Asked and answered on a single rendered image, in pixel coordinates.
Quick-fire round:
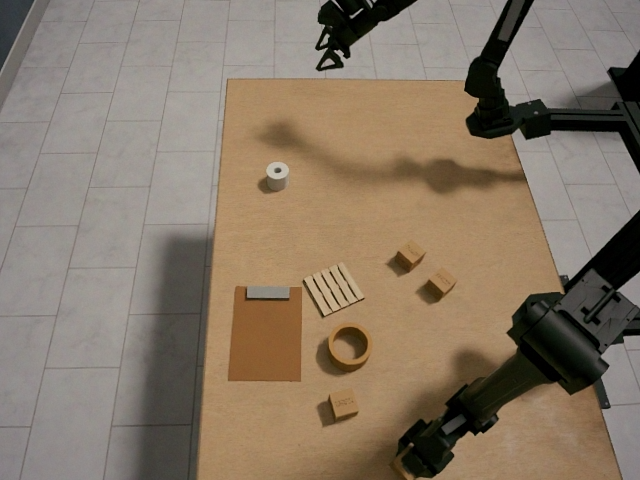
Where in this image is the small square wooden pallet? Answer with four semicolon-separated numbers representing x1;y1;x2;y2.
304;262;365;318

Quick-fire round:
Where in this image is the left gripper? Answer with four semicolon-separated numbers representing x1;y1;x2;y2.
396;419;455;478

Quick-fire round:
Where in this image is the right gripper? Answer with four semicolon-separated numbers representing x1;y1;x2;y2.
315;25;363;72

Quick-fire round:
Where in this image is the brown clipboard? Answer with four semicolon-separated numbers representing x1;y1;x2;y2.
229;286;302;381

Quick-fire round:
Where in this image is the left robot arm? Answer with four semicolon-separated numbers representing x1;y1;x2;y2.
401;268;640;476

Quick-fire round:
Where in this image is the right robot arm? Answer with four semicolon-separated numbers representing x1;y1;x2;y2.
317;0;534;131

